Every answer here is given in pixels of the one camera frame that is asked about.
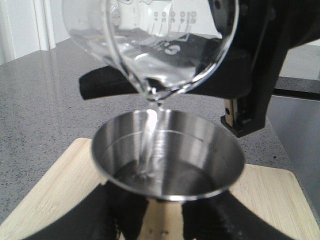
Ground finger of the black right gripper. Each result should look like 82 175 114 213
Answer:
78 66 138 100

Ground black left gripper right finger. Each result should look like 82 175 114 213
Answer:
182 191 288 240

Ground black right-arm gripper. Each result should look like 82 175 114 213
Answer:
192 0 320 137

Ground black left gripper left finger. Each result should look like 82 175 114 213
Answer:
27 182 148 240

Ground clear glass beaker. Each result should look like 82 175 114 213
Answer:
62 0 240 102

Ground steel double jigger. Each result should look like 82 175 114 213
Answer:
91 109 245 240

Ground light wooden cutting board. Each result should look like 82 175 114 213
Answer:
0 138 320 240

